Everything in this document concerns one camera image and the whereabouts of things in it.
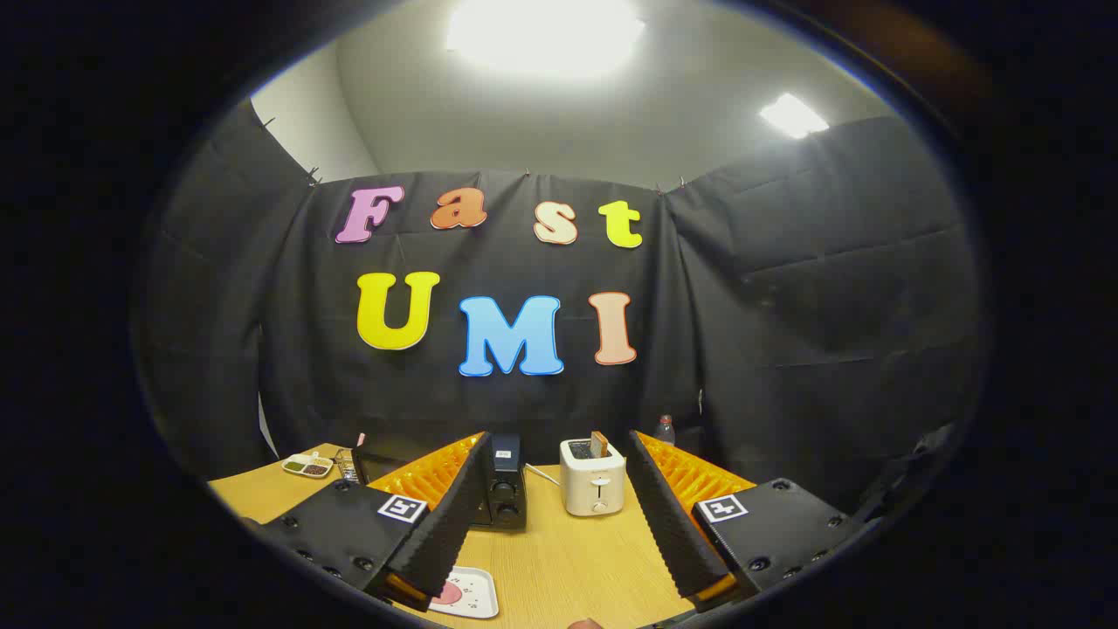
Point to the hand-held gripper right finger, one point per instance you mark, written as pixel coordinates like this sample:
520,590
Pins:
668,515

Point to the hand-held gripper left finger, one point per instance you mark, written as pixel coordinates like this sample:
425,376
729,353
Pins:
450,515

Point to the black toaster oven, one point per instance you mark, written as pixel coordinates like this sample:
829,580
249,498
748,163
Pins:
507,498

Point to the pink ham slice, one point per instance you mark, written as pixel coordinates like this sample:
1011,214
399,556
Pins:
450,596

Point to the white cherry print plate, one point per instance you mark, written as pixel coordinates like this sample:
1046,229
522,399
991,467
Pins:
480,598

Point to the white pop-up toaster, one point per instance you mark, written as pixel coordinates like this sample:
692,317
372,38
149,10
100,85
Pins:
594,489

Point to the clear plastic water bottle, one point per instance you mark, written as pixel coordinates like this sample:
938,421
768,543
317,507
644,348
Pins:
665,432

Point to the toasted bread slice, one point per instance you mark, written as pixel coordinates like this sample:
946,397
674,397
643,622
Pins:
599,444

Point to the clear glass container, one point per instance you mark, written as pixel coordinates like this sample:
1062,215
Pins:
347,465

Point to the divided white dish with beans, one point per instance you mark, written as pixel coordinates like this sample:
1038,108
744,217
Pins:
307,466

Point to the black backdrop cloth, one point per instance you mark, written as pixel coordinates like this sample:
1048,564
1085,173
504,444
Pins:
742,349

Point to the small ceiling light panel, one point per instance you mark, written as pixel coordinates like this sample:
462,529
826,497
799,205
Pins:
793,115

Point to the large ceiling light panel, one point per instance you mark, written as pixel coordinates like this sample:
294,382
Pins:
546,35

